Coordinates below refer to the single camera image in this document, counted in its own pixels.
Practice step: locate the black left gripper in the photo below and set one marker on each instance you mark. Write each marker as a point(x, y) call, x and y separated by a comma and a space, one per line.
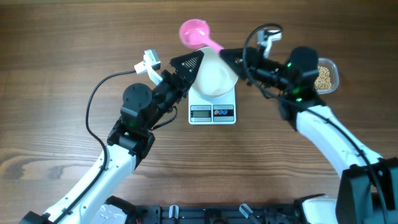
point(183, 73)

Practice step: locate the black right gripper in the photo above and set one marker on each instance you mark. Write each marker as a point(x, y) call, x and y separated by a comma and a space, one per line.
point(252, 61)

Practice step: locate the pink plastic scoop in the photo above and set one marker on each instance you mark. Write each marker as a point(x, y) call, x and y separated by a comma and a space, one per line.
point(195, 34)

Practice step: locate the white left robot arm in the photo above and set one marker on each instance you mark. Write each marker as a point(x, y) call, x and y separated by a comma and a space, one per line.
point(130, 139)

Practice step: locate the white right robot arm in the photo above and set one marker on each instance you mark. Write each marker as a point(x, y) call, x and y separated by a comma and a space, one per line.
point(368, 182)

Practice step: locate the white bowl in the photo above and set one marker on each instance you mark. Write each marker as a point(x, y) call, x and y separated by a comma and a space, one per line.
point(215, 78)

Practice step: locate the white digital kitchen scale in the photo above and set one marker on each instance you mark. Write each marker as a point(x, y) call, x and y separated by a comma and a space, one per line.
point(211, 111)

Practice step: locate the soybeans pile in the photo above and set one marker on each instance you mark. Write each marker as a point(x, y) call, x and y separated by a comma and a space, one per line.
point(323, 82)

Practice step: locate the clear plastic container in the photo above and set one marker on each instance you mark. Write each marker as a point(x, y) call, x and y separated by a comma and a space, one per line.
point(335, 80)

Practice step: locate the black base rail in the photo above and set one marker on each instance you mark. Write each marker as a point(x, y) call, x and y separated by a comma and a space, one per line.
point(117, 210)

